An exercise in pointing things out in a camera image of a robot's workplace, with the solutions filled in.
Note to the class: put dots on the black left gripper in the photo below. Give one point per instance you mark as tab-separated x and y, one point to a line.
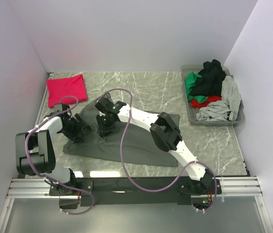
81	127

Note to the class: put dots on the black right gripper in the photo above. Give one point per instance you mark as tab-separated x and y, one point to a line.
103	130

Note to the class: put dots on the dark grey t shirt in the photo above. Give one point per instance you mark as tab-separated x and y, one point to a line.
138	148

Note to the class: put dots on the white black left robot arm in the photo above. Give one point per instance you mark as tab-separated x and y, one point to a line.
35	155

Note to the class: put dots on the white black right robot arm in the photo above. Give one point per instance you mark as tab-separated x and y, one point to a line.
166	136

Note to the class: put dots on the folded pink t shirt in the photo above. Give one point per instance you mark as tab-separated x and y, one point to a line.
63	87

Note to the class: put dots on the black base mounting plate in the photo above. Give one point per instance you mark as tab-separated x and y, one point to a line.
107	191

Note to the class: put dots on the grey plastic bin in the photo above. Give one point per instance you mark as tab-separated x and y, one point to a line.
191	112

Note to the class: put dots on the red t shirt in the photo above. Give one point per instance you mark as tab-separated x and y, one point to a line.
202	101

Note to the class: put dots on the green t shirt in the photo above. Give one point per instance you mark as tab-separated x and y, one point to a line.
190	83

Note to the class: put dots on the black t shirt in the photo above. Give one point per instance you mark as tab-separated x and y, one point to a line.
210	82

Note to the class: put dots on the light grey t shirt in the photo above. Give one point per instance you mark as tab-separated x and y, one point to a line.
227	108

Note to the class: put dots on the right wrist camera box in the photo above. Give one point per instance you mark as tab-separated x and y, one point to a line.
107	104

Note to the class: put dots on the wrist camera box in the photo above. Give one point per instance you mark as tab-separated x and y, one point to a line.
60	108
107	104

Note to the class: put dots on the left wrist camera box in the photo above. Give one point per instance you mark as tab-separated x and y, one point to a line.
60	108

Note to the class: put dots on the aluminium frame rail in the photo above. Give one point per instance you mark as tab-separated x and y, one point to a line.
37	188

